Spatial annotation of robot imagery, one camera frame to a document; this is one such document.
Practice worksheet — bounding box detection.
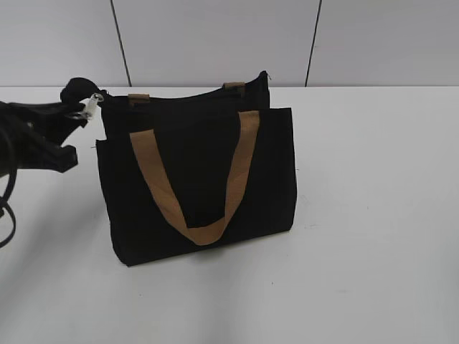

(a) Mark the black canvas tote bag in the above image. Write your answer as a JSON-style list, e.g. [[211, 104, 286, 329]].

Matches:
[[60, 72, 297, 267]]

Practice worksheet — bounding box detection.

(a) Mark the silver zipper pull clasp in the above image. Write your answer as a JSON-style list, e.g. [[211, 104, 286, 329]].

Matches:
[[67, 93, 104, 120]]

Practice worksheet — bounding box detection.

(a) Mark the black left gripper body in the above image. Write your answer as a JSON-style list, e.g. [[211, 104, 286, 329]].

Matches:
[[1, 102, 47, 176]]

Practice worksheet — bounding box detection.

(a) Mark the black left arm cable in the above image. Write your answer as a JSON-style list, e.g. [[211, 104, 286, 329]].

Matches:
[[0, 121, 29, 249]]

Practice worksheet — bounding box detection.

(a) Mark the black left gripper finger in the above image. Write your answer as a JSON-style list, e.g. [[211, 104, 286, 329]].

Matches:
[[35, 140, 77, 173], [32, 102, 88, 143]]

